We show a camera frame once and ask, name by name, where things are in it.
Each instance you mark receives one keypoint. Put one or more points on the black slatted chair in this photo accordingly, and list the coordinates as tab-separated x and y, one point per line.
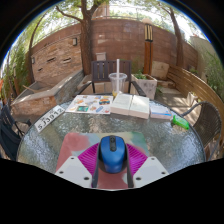
8	136

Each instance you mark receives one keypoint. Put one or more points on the colourful printed sheet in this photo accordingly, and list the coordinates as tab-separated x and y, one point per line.
88	104

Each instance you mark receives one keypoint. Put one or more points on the brown wicker chair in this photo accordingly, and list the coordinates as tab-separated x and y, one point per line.
208	123

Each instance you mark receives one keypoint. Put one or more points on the open white book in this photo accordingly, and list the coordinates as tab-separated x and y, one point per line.
130	105

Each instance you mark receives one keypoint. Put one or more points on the clear plastic cup with straw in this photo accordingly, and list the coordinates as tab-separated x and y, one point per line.
117	82

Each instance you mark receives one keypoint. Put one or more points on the raised stone garden bed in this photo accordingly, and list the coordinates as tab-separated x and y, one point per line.
36	100

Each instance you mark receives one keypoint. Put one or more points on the forked tree trunk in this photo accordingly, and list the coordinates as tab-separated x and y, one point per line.
87	43

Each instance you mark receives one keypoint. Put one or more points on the white licence plate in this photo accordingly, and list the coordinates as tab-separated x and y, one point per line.
49	119

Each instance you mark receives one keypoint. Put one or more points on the curved wooden slat fence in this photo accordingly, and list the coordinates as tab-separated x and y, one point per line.
190	81

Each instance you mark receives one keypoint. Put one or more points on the dark wooden slatted chair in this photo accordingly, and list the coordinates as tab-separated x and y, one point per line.
101	71

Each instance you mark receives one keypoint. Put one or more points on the wooden garden lamp post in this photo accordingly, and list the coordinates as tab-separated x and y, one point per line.
147	56

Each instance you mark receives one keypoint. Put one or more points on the black wall lamp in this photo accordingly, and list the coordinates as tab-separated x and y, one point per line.
33	60
74	41

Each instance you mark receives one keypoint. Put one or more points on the thin leaning tree trunk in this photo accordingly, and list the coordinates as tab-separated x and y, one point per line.
30	56

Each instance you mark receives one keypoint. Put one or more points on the small closed pale book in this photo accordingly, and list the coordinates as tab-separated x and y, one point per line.
160	112

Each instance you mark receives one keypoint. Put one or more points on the floral red mouse pad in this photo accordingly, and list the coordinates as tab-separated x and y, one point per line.
75	143

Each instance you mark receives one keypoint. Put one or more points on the blue and black computer mouse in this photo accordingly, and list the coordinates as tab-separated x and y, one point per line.
112	156

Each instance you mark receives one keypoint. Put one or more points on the slim straight tree trunk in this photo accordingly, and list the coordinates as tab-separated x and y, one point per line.
179	46

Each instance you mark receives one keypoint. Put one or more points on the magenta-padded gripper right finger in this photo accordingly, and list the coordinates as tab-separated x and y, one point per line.
150	170

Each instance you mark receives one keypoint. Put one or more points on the white square planter with plant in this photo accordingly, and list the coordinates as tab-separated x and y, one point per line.
148	86

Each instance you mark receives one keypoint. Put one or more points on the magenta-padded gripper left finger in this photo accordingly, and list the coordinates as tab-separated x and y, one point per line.
73	170

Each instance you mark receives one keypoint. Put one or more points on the pale stone block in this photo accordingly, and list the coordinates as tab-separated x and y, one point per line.
160	70

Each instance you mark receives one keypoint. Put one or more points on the green small bottle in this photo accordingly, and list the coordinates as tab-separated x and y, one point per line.
180	122

